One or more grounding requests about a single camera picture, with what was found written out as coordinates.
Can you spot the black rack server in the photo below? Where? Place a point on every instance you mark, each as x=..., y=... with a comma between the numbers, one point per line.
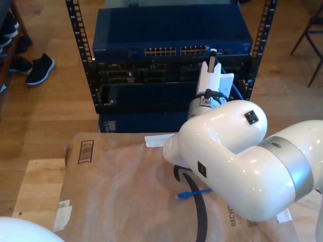
x=151, y=68

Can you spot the grey flat panel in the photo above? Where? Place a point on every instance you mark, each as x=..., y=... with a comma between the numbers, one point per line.
x=176, y=3

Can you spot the dark metal chair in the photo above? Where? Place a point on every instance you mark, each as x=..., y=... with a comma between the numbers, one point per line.
x=318, y=20

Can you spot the brown packing paper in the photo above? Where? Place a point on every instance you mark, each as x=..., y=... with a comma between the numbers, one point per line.
x=113, y=189

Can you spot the dark sneaker white sole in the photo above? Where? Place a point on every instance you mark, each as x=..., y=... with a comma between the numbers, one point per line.
x=8, y=25
x=40, y=69
x=3, y=41
x=20, y=65

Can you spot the black shoe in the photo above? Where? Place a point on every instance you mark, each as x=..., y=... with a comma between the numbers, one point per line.
x=25, y=43

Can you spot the blue network switch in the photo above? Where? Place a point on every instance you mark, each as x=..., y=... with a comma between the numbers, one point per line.
x=171, y=27

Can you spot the black server rack frame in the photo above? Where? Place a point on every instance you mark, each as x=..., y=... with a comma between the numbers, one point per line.
x=90, y=80

